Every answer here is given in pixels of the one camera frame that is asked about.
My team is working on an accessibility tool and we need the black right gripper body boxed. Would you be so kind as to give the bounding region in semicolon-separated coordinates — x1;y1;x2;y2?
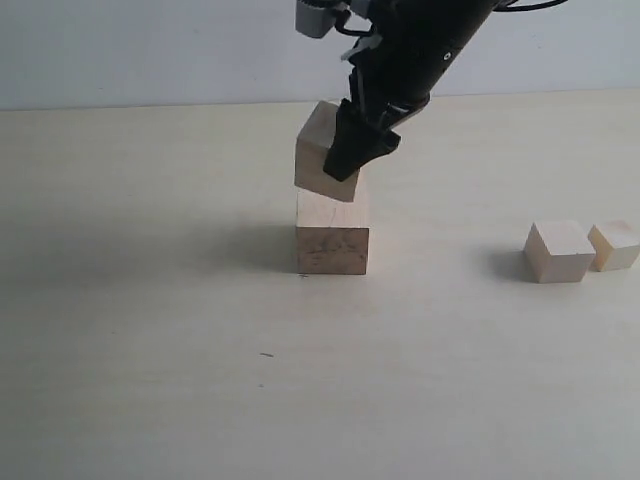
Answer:
348;1;497;130

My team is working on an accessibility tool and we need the smallest wooden cube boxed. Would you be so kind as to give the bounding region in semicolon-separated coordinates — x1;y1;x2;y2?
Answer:
588;220;639;272

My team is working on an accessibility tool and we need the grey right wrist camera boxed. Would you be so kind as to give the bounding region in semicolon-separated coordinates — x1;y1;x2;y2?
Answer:
295;0;348;39

